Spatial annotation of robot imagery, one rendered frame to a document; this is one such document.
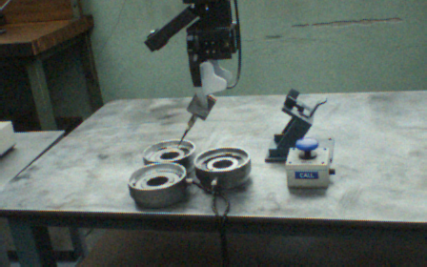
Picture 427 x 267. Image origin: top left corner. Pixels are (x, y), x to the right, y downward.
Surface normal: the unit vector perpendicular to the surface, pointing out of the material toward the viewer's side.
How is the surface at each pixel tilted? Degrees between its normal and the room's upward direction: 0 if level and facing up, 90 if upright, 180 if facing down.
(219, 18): 90
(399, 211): 0
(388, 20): 90
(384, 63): 90
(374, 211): 0
